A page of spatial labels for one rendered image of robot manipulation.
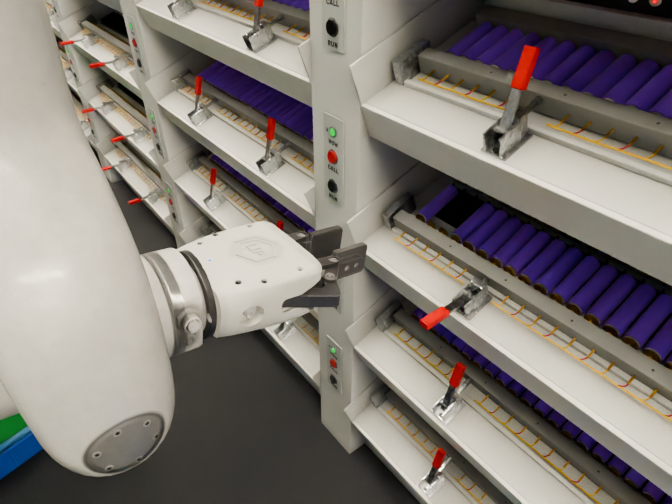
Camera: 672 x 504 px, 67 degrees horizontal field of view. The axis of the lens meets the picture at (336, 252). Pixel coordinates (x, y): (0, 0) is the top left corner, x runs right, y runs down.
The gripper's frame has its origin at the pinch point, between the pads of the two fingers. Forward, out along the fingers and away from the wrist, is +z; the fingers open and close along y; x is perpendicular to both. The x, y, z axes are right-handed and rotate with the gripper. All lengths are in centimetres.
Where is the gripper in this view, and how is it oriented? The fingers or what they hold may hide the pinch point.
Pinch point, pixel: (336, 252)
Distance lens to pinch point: 50.4
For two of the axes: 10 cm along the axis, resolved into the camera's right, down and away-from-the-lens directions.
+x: -1.3, 8.5, 5.0
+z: 7.8, -2.3, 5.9
